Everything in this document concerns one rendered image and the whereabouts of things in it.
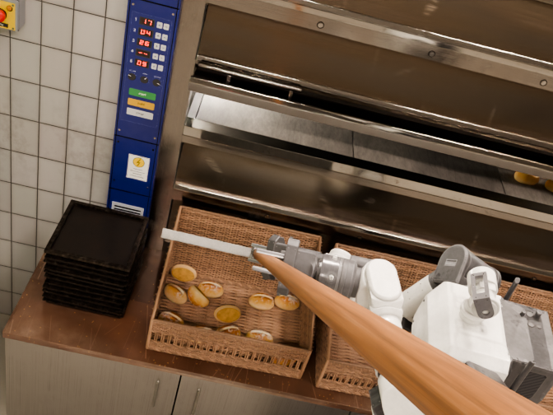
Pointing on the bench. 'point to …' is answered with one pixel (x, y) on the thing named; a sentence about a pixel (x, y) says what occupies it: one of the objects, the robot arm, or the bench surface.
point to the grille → (127, 208)
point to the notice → (137, 167)
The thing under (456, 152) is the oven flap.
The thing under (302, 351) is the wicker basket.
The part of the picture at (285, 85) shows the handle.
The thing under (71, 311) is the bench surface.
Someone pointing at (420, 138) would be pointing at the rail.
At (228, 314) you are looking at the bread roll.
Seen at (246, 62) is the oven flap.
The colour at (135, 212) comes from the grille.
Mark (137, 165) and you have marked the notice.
